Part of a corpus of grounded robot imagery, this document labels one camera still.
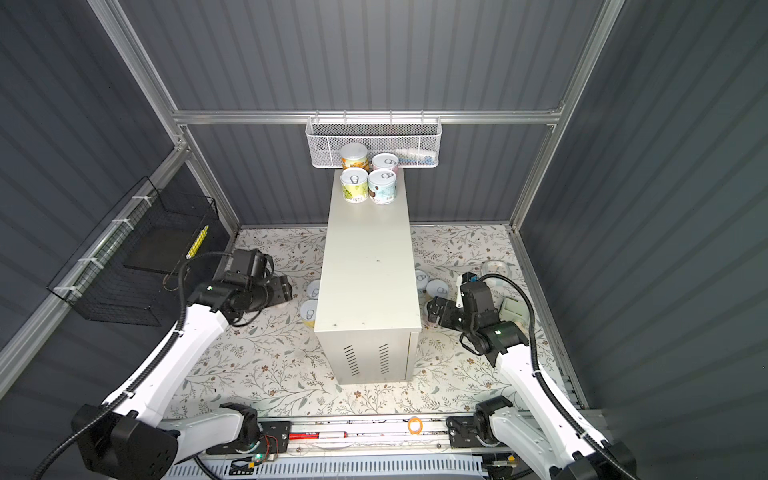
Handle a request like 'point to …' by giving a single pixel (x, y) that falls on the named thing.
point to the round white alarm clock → (490, 267)
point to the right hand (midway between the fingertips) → (445, 310)
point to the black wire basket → (129, 271)
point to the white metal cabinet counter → (368, 318)
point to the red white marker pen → (317, 435)
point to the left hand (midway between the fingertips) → (280, 293)
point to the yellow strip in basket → (197, 242)
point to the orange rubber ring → (419, 428)
